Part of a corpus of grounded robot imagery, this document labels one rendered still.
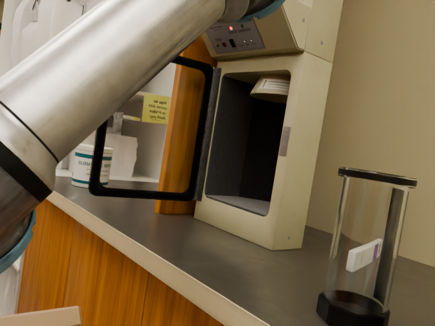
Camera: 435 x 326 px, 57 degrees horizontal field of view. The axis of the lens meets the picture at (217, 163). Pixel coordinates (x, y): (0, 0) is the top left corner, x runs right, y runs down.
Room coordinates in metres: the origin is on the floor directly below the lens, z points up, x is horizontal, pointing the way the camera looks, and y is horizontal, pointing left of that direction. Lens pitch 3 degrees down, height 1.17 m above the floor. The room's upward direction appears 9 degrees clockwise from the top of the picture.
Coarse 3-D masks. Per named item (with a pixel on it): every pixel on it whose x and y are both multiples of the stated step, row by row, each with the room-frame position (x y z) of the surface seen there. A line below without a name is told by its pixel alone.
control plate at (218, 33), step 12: (216, 24) 1.05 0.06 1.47; (228, 24) 1.01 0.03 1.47; (240, 24) 0.98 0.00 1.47; (252, 24) 0.96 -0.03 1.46; (216, 36) 1.08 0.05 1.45; (228, 36) 1.04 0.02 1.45; (240, 36) 1.01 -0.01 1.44; (252, 36) 0.98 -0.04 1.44; (216, 48) 1.11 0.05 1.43; (228, 48) 1.07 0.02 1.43; (240, 48) 1.04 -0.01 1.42; (252, 48) 1.01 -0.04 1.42; (264, 48) 0.98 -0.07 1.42
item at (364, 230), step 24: (360, 192) 0.55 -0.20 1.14; (384, 192) 0.54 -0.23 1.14; (336, 216) 0.59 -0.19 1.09; (360, 216) 0.55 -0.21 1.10; (384, 216) 0.54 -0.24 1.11; (336, 240) 0.57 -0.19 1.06; (360, 240) 0.54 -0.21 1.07; (384, 240) 0.54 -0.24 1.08; (336, 264) 0.56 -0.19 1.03; (360, 264) 0.54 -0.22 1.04; (384, 264) 0.54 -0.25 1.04; (336, 288) 0.56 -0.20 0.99; (360, 288) 0.54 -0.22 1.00; (384, 288) 0.54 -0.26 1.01; (360, 312) 0.54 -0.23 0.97; (384, 312) 0.55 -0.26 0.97
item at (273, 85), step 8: (264, 80) 1.05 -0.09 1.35; (272, 80) 1.03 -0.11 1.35; (280, 80) 1.03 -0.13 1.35; (288, 80) 1.03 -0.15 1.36; (256, 88) 1.06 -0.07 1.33; (264, 88) 1.04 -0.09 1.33; (272, 88) 1.02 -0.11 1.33; (280, 88) 1.02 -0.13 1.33; (288, 88) 1.02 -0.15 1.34; (256, 96) 1.15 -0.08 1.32; (264, 96) 1.16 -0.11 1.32; (272, 96) 1.17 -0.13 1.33; (280, 96) 1.17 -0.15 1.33
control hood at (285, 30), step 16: (288, 0) 0.87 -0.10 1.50; (272, 16) 0.90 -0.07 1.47; (288, 16) 0.88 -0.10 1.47; (304, 16) 0.91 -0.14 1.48; (272, 32) 0.93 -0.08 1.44; (288, 32) 0.90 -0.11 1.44; (304, 32) 0.92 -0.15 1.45; (208, 48) 1.13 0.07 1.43; (272, 48) 0.96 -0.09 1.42; (288, 48) 0.93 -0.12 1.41
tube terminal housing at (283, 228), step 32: (320, 0) 0.94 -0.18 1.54; (320, 32) 0.95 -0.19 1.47; (224, 64) 1.15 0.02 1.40; (256, 64) 1.04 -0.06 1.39; (288, 64) 0.96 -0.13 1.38; (320, 64) 0.97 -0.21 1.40; (288, 96) 0.95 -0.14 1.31; (320, 96) 0.98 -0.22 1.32; (320, 128) 0.99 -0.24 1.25; (288, 160) 0.93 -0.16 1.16; (288, 192) 0.94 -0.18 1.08; (224, 224) 1.06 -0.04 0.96; (256, 224) 0.97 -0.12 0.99; (288, 224) 0.95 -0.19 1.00
